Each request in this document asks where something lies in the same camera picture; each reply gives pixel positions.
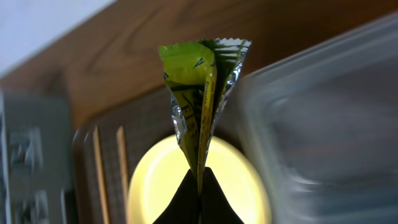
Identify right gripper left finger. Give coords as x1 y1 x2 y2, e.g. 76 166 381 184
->
154 170 198 224

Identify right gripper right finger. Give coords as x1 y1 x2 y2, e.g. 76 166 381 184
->
201 167 243 224

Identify wooden chopstick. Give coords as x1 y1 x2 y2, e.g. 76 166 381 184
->
93 126 111 224
116 126 129 224

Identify green snack wrapper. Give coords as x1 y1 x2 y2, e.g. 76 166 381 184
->
159 38 251 190

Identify clear plastic waste bin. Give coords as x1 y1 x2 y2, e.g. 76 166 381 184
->
237 13 397 223

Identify grey plastic dishwasher rack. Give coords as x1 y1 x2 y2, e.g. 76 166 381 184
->
1 90 73 223

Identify yellow round plate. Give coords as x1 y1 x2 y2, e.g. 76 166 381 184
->
128 135 272 224

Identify dark brown serving tray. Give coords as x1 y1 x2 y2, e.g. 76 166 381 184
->
71 83 249 224

